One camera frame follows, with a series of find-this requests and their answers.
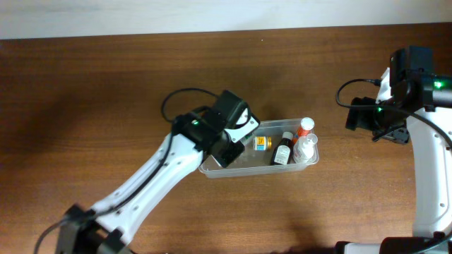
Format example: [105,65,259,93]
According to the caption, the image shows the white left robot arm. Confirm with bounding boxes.
[56,90,260,253]

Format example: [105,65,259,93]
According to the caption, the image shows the white plastic bottle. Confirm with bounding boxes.
[293,133,318,164]

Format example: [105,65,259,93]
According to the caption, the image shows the clear plastic container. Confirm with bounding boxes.
[199,119,319,179]

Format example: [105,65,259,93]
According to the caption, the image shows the orange tube white cap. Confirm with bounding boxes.
[292,117,315,144]

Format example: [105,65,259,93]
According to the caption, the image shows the small gold lid jar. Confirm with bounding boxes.
[253,136,272,151]

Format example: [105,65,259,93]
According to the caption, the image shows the dark bottle white cap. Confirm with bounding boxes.
[270,132,293,165]

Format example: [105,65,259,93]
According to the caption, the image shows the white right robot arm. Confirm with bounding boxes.
[333,46,451,254]

